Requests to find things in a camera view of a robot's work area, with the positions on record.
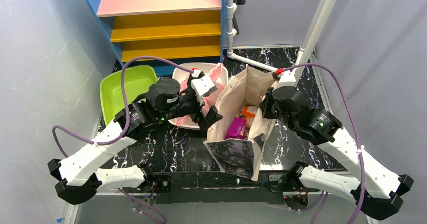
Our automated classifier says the orange Fox's candy bag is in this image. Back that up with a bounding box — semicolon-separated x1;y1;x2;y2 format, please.
239;106;259;129

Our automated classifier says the white pvc pipe stand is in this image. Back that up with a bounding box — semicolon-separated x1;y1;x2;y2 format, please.
225;0;277;72

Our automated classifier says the beige canvas tote bag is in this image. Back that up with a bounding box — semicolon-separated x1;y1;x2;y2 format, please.
204;67;275;181

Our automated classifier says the colourful wooden shelf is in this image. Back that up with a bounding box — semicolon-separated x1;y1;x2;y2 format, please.
86;0;225;64

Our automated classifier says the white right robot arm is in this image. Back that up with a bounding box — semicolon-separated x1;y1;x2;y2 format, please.
260;86;414;220

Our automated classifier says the white rectangular tray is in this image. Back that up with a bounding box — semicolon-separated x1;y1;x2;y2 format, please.
168;62;229;130

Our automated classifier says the white camera pole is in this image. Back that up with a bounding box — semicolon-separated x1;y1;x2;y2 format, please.
293;0;346;80

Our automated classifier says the green plastic tray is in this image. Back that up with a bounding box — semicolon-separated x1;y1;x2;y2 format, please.
100;65;158;124

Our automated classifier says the purple snack bag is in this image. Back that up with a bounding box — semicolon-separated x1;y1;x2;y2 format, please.
224;117;246;140

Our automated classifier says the aluminium base frame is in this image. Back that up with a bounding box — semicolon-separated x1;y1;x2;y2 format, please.
63;44;380;224

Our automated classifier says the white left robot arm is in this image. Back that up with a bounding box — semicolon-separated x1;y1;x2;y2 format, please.
48;76;222;205

